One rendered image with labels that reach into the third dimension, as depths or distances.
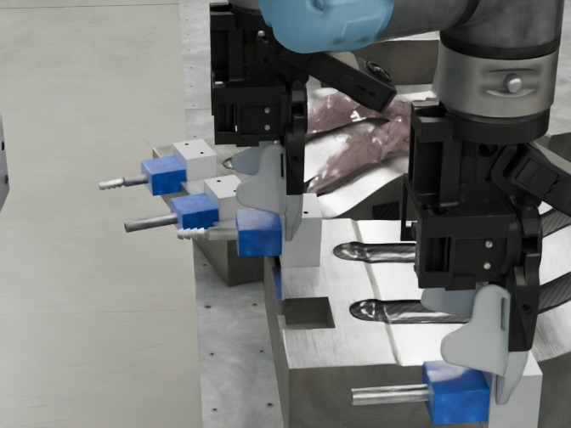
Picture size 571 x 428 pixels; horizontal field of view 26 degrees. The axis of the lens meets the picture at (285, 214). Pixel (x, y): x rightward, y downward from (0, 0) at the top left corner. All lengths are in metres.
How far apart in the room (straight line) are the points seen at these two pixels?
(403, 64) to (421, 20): 1.11
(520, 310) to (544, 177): 0.09
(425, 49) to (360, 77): 0.76
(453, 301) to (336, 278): 0.23
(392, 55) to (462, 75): 1.05
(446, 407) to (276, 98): 0.32
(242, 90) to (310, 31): 0.38
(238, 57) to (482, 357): 0.36
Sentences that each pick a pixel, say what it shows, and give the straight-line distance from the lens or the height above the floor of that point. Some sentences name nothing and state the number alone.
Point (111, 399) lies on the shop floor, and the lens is 2.53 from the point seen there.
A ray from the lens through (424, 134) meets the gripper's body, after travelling 0.79.
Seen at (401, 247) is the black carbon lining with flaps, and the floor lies 0.88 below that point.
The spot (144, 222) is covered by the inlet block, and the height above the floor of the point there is 0.86.
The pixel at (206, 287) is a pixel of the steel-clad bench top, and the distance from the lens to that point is 1.29.
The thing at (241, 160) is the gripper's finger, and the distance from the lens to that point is 1.15.
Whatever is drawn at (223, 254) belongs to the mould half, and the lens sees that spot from 1.28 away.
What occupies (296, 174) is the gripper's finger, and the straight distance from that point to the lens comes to 1.07.
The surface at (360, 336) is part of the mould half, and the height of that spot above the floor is 0.89.
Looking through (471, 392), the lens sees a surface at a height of 0.94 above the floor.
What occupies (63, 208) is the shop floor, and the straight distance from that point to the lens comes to 3.31.
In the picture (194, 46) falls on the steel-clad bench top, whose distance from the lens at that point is 2.00.
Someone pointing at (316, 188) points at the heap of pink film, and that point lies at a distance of 1.35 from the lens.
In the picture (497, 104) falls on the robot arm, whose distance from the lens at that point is 0.77.
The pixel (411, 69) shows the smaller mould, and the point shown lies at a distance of 1.83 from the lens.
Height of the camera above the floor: 1.44
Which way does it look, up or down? 27 degrees down
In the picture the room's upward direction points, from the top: straight up
